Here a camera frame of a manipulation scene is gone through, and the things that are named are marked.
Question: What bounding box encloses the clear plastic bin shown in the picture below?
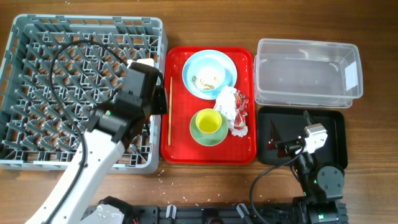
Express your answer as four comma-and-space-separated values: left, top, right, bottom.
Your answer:
254, 39, 364, 108

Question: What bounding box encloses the white napkin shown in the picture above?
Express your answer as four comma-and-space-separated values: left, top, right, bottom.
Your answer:
213, 86, 248, 138

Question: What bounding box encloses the grey dishwasher rack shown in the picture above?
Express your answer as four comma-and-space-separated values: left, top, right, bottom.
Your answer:
1, 14, 168, 171

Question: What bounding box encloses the red snack wrapper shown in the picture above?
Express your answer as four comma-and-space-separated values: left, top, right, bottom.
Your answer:
233, 90, 249, 130

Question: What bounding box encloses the red plastic tray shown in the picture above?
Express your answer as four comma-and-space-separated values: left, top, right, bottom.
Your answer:
160, 46, 257, 165

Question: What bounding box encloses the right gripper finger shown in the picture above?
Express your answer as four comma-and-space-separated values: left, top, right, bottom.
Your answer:
303, 110, 315, 130
267, 119, 281, 150

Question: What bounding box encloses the white bowl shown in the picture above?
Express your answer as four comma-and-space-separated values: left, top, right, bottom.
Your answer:
188, 58, 225, 90

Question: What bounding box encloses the wooden chopstick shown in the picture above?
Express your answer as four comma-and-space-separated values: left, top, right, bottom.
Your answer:
167, 77, 173, 146

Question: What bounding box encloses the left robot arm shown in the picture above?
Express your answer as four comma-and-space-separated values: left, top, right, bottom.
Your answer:
28, 59, 168, 223

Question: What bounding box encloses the food scraps and rice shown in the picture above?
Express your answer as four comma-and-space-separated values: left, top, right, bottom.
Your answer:
192, 76, 218, 90

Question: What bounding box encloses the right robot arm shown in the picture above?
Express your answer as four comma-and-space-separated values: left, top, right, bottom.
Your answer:
268, 111, 348, 223

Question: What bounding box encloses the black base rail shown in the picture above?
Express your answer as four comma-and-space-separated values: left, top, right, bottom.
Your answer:
82, 202, 349, 224

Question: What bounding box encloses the yellow cup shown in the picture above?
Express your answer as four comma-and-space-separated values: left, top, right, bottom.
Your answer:
195, 108, 222, 134

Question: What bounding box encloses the black plastic tray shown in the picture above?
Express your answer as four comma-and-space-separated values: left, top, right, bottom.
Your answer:
257, 106, 348, 168

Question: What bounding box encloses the light blue plate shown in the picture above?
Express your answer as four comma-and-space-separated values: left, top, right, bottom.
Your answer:
182, 50, 238, 100

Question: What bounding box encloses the green saucer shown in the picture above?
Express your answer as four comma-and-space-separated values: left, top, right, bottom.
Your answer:
190, 111, 228, 147

